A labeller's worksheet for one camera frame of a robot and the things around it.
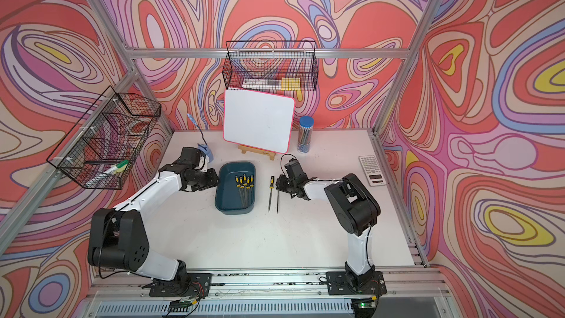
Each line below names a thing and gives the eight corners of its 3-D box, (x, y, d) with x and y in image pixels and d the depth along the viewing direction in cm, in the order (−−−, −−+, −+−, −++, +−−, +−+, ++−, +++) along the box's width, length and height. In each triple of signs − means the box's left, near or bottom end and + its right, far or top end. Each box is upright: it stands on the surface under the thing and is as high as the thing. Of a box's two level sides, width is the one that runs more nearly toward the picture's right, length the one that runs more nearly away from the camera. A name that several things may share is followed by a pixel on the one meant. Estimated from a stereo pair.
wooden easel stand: (239, 152, 112) (238, 146, 108) (241, 149, 113) (239, 143, 109) (273, 161, 109) (273, 154, 105) (275, 158, 110) (274, 151, 106)
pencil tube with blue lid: (297, 153, 112) (299, 127, 98) (296, 142, 117) (298, 115, 103) (310, 153, 112) (314, 127, 98) (309, 142, 117) (313, 115, 103)
